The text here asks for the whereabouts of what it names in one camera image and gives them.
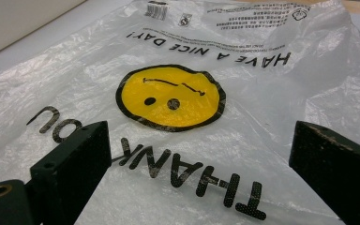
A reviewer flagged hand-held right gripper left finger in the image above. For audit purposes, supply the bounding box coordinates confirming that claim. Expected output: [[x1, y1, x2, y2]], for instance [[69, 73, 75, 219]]
[[29, 120, 113, 225]]

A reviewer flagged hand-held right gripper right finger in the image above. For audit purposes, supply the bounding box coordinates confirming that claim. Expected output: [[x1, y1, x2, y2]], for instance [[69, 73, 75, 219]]
[[288, 120, 360, 225]]

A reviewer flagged clear smiley-print plastic bag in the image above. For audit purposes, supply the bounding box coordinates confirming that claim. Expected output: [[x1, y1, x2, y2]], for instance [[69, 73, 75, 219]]
[[0, 0, 360, 225]]

